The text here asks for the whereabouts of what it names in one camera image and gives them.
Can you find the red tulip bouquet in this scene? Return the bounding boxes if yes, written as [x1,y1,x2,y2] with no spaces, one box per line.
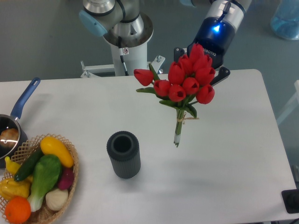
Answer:
[134,43,215,146]

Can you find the blue handled saucepan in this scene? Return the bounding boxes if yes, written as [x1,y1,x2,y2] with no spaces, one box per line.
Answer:
[0,77,41,168]

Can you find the green cucumber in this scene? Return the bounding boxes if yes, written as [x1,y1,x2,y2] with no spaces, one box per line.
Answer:
[14,148,44,182]

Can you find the blue glass flask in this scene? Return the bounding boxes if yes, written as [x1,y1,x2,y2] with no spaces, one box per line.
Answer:
[270,0,299,40]

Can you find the yellow squash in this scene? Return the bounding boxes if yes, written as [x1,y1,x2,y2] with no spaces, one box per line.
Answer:
[40,136,74,168]

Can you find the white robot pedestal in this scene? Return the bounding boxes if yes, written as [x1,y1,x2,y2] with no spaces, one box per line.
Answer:
[81,12,165,78]

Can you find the brown bread roll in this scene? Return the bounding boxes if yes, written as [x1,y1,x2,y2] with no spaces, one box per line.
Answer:
[0,128,19,149]

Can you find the yellow banana pepper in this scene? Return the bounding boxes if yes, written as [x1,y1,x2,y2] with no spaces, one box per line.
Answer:
[5,156,33,183]

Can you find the white garlic bulb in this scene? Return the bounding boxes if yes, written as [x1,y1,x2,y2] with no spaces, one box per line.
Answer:
[45,189,68,211]

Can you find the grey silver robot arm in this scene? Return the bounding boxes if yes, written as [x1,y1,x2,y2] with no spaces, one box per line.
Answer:
[79,0,251,85]

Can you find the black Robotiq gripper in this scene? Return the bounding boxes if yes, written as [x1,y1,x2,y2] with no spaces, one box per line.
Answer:
[173,17,235,86]

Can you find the woven wicker basket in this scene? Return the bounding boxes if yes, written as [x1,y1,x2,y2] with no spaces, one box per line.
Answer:
[0,133,79,224]

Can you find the orange fruit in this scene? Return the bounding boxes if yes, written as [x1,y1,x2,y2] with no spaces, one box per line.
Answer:
[5,196,31,224]

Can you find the black device at edge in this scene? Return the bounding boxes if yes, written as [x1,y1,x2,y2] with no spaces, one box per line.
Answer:
[281,189,299,214]

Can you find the dark grey ribbed vase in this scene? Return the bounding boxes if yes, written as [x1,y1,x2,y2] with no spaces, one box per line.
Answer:
[107,131,141,179]

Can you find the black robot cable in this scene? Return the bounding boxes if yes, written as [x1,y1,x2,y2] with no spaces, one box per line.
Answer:
[118,36,129,77]

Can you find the yellow gourd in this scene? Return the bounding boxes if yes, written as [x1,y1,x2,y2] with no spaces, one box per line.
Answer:
[0,178,31,201]

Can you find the green bok choy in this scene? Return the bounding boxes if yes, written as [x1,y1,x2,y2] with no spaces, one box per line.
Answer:
[28,154,62,212]

